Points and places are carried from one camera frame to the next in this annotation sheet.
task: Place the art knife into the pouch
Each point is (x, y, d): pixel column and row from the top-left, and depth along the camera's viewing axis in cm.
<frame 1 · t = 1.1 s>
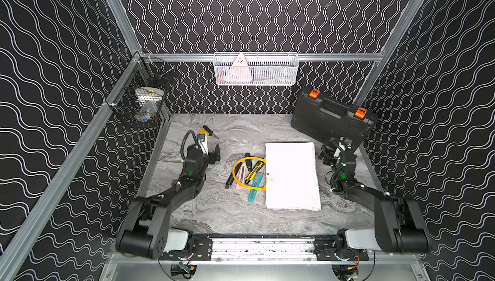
left hand: (206, 140, 87), fingers open
right hand: (334, 147, 90), fingers open
white pouch with yellow handles: (291, 176, 94), point 3 cm above the table
yellow black art knife: (260, 164, 99), point 2 cm above the table
teal utility knife: (257, 180, 94), on the table
pink utility knife: (242, 176, 95), point 2 cm above the table
black tool case: (328, 117, 94), point 21 cm above the table

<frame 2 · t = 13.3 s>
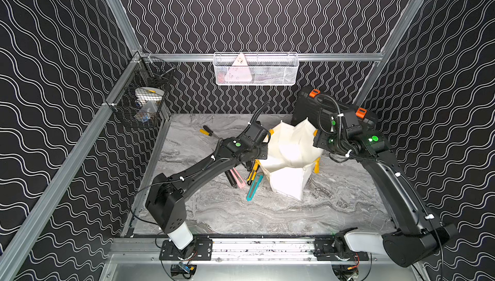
left hand: (264, 146, 81), fingers closed
right hand: (322, 139, 74), fingers open
white pouch with yellow handles: (291, 155, 100), point 4 cm above the table
yellow black art knife: (252, 175, 95), point 2 cm above the table
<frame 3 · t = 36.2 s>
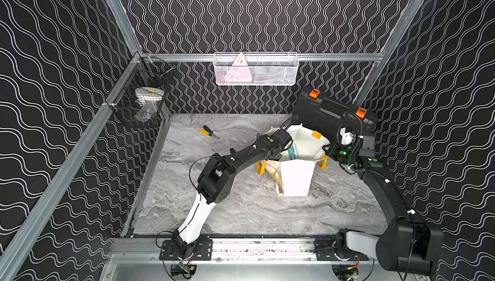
left hand: (268, 152, 94), fingers open
right hand: (325, 145, 84), fingers closed
teal utility knife: (292, 153, 103), point 2 cm above the table
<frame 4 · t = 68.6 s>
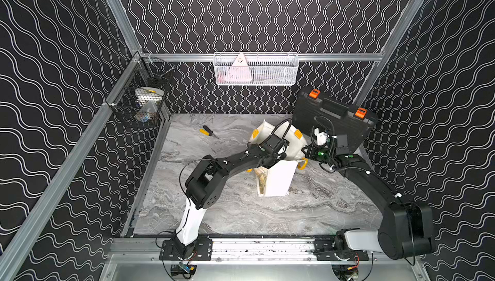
left hand: (277, 159, 92), fingers open
right hand: (303, 148, 87), fingers closed
white pouch with yellow handles: (278, 179, 80), point 15 cm above the table
